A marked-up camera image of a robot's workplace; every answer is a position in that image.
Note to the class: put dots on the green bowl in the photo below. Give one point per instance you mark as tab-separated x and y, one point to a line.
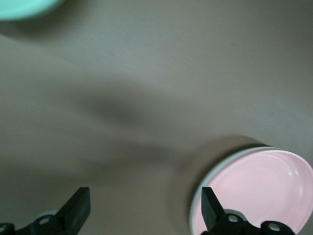
24	8

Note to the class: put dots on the pink plate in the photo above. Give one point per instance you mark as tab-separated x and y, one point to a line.
264	186

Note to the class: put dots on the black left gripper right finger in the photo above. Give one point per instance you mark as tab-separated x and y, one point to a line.
210	210

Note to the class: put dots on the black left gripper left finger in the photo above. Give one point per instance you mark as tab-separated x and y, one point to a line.
75	208

